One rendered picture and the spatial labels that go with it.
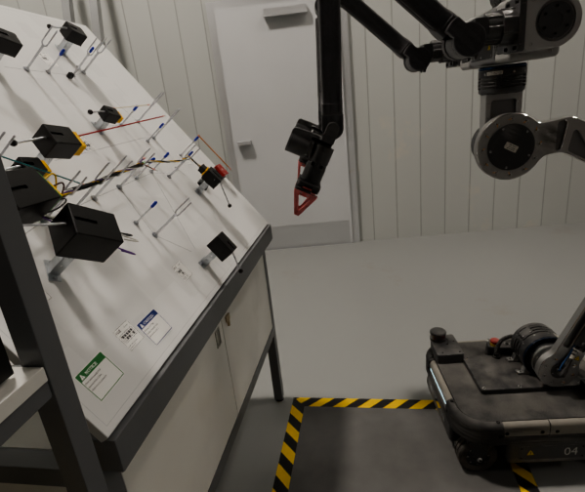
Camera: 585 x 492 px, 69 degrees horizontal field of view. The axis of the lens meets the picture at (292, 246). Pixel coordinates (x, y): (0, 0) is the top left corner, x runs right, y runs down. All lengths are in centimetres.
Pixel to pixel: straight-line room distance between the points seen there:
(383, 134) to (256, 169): 118
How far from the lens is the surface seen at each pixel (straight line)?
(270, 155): 390
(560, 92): 442
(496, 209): 437
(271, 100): 387
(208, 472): 128
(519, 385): 185
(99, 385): 81
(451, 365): 193
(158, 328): 95
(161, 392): 89
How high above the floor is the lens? 133
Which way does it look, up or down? 19 degrees down
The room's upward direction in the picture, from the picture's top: 6 degrees counter-clockwise
